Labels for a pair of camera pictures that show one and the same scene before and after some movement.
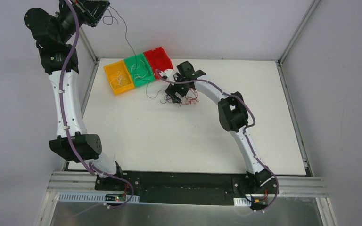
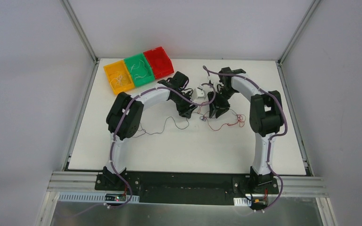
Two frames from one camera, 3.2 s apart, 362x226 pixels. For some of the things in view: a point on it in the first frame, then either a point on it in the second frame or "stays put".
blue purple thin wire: [131, 46] -> [163, 128]
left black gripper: [93, 8] -> [185, 106]
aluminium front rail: [65, 181] stays put
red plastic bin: [159, 60] stays put
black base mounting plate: [180, 188] stays put
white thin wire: [138, 76] stays put
